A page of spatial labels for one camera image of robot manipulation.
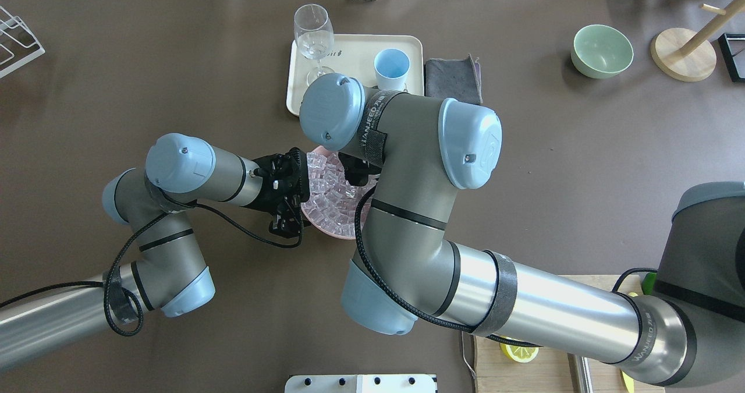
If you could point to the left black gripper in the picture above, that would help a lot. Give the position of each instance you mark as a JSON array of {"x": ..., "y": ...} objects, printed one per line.
[{"x": 263, "y": 198}]

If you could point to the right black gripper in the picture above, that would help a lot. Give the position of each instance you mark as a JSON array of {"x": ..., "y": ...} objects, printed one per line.
[{"x": 356, "y": 174}]

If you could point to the pink bowl with ice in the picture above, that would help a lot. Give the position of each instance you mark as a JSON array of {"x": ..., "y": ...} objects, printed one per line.
[{"x": 333, "y": 200}]

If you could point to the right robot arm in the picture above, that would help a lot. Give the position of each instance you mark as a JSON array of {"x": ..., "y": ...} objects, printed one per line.
[{"x": 687, "y": 332}]

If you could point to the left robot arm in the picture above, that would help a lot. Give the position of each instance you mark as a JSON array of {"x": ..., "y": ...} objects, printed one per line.
[{"x": 161, "y": 266}]

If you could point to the light blue cup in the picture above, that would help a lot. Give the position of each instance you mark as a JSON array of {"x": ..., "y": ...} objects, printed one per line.
[{"x": 391, "y": 67}]

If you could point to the beige serving tray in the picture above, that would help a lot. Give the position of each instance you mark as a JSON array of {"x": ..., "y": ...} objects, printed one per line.
[{"x": 353, "y": 55}]

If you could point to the dark grey cloth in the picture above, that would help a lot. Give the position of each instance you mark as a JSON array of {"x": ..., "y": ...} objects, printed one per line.
[{"x": 454, "y": 78}]

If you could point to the clear wine glass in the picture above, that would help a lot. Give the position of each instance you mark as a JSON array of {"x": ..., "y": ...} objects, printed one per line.
[{"x": 314, "y": 37}]

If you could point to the half lemon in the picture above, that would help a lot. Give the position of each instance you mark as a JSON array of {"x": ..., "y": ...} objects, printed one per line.
[{"x": 518, "y": 353}]

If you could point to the mint green bowl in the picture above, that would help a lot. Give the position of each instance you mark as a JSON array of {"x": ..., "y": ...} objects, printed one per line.
[{"x": 600, "y": 52}]

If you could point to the wooden cutting board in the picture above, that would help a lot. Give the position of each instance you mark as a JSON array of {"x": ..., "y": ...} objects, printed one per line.
[{"x": 550, "y": 370}]

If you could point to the green lime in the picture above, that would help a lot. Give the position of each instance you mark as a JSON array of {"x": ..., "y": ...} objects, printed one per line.
[{"x": 647, "y": 283}]

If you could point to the wooden glass stand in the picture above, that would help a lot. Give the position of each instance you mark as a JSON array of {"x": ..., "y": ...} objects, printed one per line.
[{"x": 688, "y": 55}]

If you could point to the black tray with glasses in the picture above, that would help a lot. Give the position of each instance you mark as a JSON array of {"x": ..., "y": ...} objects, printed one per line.
[{"x": 732, "y": 47}]

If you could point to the white camera pole base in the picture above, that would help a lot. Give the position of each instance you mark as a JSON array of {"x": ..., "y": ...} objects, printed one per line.
[{"x": 363, "y": 383}]

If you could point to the white wire cup rack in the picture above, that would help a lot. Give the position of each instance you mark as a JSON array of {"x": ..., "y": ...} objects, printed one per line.
[{"x": 19, "y": 45}]

